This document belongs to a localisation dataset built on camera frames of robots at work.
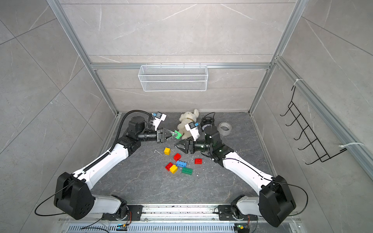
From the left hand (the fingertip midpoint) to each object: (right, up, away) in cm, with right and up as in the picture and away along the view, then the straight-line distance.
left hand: (176, 133), depth 71 cm
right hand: (+1, -6, +1) cm, 6 cm away
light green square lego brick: (+1, -1, -1) cm, 2 cm away
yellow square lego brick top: (-8, -13, +22) cm, 27 cm away
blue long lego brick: (+1, -20, +18) cm, 27 cm away
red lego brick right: (+12, -19, +20) cm, 30 cm away
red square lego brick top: (-2, -17, +23) cm, 28 cm away
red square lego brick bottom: (-7, -22, +17) cm, 29 cm away
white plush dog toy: (+3, +9, +36) cm, 37 cm away
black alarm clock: (+19, +7, +31) cm, 37 cm away
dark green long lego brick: (+5, -24, +16) cm, 29 cm away
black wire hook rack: (+63, +3, -1) cm, 63 cm away
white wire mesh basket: (-5, +38, +30) cm, 49 cm away
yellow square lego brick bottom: (-3, -23, +16) cm, 28 cm away
